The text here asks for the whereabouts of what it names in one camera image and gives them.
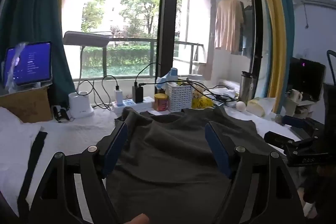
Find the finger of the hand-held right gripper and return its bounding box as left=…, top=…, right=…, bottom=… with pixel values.
left=264, top=132, right=330, bottom=167
left=282, top=115, right=325, bottom=136

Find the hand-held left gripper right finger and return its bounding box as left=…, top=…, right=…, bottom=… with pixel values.
left=205, top=121, right=307, bottom=224

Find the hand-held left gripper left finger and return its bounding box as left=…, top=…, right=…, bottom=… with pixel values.
left=26, top=122, right=129, bottom=224

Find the dark grey t-shirt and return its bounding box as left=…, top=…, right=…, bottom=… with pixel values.
left=96, top=106, right=288, bottom=224

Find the person's left hand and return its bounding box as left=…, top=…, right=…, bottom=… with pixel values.
left=130, top=214, right=151, bottom=224

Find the white shelf unit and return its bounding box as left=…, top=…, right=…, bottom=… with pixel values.
left=285, top=97, right=323, bottom=118

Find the white mug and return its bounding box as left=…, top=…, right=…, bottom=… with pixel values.
left=289, top=89, right=303, bottom=102

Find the tissue pack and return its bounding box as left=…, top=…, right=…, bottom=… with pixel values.
left=247, top=97, right=276, bottom=117

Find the white textured tablecloth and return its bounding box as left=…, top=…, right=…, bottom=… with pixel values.
left=0, top=106, right=315, bottom=224

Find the white power strip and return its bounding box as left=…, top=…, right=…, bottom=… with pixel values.
left=112, top=97, right=155, bottom=112

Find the black monitor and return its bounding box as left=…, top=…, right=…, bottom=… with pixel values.
left=289, top=57, right=326, bottom=101

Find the yellow printed bag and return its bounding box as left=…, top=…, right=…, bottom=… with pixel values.
left=192, top=85, right=214, bottom=109

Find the white charger block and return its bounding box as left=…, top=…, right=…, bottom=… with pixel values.
left=114, top=85, right=124, bottom=106

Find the white desk lamp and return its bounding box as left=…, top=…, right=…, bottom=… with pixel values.
left=63, top=31, right=109, bottom=119

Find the white patterned cloth pile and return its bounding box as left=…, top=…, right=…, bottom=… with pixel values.
left=210, top=88, right=238, bottom=106

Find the dark charger block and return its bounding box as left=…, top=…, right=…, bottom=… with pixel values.
left=132, top=86, right=144, bottom=103

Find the steel tumbler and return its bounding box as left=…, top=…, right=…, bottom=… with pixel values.
left=239, top=71, right=255, bottom=106

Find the yellow tin can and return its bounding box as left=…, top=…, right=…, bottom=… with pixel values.
left=154, top=93, right=168, bottom=111

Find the white perforated basket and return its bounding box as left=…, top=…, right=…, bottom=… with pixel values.
left=167, top=81, right=193, bottom=112

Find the teal and yellow curtain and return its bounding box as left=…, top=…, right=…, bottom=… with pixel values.
left=0, top=0, right=76, bottom=102
left=252, top=0, right=297, bottom=115

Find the blue face mask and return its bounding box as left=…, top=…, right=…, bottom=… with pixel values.
left=155, top=74, right=175, bottom=89

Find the brown cardboard box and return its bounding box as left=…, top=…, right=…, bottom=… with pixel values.
left=0, top=84, right=53, bottom=123

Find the dark hanging garment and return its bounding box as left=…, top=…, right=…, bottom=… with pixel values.
left=238, top=2, right=254, bottom=56

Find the balcony railing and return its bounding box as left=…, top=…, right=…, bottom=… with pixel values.
left=80, top=39, right=204, bottom=77

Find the beige hanging shirt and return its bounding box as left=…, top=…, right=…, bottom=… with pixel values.
left=214, top=0, right=244, bottom=54

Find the tablet with lit screen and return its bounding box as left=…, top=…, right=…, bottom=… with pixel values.
left=3, top=42, right=52, bottom=86

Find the long looping black cable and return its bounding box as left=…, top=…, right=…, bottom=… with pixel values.
left=76, top=75, right=120, bottom=111

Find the black cable bundle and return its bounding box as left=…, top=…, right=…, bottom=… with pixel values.
left=52, top=105, right=70, bottom=123

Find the short arched black cable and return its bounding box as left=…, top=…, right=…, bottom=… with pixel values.
left=134, top=63, right=161, bottom=88

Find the narrow black door frame post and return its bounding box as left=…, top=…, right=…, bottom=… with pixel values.
left=245, top=0, right=264, bottom=80

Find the wide black door frame post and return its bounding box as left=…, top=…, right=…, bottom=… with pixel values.
left=156, top=0, right=180, bottom=77

